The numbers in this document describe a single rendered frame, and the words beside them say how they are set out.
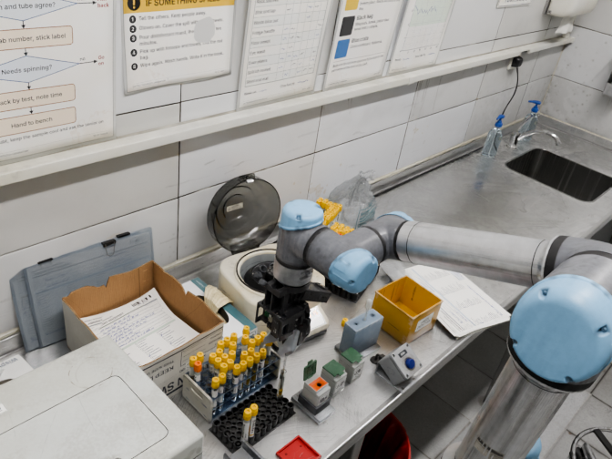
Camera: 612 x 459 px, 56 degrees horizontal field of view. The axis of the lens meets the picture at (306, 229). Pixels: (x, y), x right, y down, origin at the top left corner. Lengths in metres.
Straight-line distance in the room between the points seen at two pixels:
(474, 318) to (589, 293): 1.01
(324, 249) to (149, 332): 0.59
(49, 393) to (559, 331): 0.73
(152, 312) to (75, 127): 0.48
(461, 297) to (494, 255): 0.86
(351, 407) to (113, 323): 0.59
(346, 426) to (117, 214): 0.72
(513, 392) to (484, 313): 0.93
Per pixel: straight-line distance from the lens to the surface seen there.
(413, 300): 1.67
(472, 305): 1.77
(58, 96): 1.25
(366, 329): 1.46
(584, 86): 3.37
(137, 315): 1.47
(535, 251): 0.91
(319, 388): 1.31
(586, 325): 0.73
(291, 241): 1.01
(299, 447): 1.30
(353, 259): 0.95
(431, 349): 1.60
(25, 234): 1.36
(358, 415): 1.38
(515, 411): 0.86
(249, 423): 1.23
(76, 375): 1.02
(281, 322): 1.09
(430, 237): 0.99
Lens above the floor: 1.92
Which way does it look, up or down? 33 degrees down
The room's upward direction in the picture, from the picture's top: 9 degrees clockwise
